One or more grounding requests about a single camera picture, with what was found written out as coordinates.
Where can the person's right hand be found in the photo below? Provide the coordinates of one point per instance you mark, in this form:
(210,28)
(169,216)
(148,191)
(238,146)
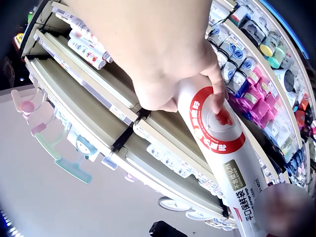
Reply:
(158,49)

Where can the rack of pastel hanging goods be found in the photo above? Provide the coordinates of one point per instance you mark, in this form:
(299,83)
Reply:
(64,163)

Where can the full shop shelf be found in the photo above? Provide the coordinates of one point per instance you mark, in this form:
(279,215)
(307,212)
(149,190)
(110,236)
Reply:
(98,81)

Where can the person's right fingers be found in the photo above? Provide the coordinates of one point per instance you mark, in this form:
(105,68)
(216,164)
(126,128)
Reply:
(217,84)

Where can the white roll with red label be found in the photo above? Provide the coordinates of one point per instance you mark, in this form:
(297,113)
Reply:
(222,160)

